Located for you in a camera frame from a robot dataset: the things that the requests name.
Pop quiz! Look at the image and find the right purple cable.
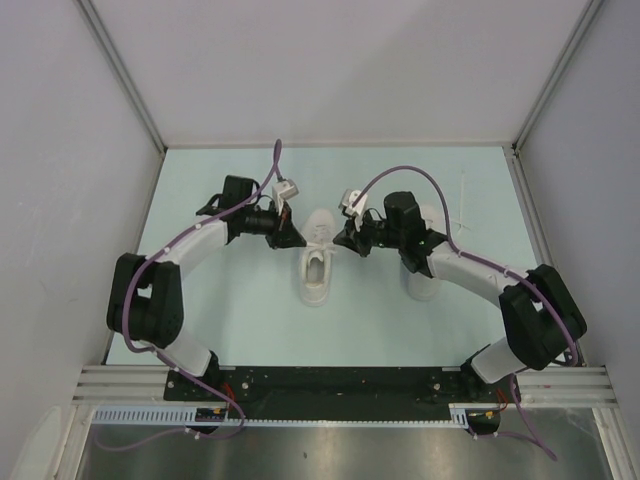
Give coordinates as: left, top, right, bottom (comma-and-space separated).
357, 166, 581, 461

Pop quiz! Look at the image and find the left corner metal post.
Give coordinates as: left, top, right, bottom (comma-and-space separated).
74, 0, 167, 154

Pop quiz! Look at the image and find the white sneaker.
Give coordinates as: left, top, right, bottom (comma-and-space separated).
298, 209, 337, 307
407, 169, 474, 302

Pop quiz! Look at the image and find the corner metal post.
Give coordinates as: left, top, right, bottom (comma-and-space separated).
512, 0, 606, 151
74, 0, 167, 154

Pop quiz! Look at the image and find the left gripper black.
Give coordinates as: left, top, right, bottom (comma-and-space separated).
240, 199, 305, 250

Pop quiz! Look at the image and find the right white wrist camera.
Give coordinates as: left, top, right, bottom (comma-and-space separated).
339, 189, 368, 230

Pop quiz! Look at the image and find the white cable duct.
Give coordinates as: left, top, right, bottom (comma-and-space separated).
92, 405, 468, 429

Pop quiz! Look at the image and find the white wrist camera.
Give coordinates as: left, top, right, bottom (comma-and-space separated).
272, 179, 299, 215
339, 189, 368, 230

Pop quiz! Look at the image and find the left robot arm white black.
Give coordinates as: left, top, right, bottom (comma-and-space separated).
106, 175, 306, 400

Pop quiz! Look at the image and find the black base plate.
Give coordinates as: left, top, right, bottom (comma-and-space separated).
164, 364, 524, 422

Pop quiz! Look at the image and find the aluminium rail frame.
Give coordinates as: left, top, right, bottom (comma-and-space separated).
72, 365, 618, 408

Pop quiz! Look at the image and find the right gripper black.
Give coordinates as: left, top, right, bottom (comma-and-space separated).
333, 207, 404, 258

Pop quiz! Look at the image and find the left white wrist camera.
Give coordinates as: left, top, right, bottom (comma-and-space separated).
272, 179, 299, 215

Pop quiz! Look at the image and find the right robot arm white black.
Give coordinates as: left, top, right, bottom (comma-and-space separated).
334, 190, 587, 401

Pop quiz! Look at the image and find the right corner metal post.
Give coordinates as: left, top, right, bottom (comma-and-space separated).
512, 0, 606, 151

